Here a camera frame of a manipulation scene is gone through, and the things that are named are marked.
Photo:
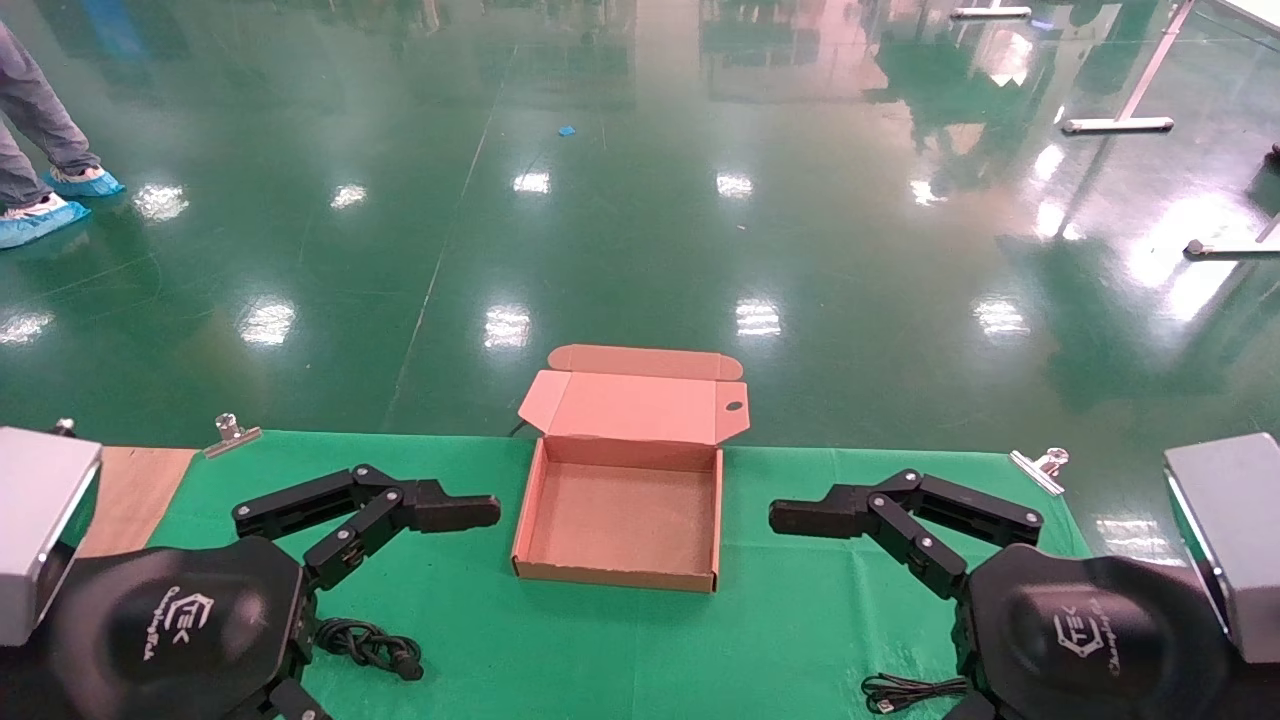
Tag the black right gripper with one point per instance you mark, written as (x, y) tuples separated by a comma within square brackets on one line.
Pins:
[(1090, 640)]

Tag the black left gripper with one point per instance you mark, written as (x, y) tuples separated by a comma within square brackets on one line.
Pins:
[(170, 630)]

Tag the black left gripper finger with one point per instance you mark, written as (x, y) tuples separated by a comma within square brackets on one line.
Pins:
[(450, 508)]

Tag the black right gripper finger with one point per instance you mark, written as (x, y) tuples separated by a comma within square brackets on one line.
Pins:
[(815, 515)]

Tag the open brown cardboard box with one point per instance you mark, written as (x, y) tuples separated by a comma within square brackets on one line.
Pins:
[(620, 520)]

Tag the green table cloth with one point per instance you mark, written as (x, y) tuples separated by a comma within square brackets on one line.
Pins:
[(800, 600)]

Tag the metal binder clip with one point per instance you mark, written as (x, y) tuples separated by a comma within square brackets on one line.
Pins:
[(1038, 471), (232, 437)]

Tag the blue shoe cover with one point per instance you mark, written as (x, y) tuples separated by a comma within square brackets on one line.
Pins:
[(35, 222), (88, 183)]

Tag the white metal table leg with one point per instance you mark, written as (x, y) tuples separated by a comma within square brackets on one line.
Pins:
[(1118, 125), (990, 12)]

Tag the grey trouser leg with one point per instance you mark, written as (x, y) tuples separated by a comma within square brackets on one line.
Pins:
[(15, 175), (40, 110)]

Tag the white table top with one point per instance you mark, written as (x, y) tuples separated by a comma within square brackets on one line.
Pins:
[(1258, 12)]

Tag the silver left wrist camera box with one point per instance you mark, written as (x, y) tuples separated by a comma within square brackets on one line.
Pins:
[(40, 530)]

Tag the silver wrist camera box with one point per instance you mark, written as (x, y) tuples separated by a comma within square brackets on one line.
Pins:
[(40, 530), (1235, 540)]

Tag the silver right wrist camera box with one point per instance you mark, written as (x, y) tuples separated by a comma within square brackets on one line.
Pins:
[(1235, 540)]

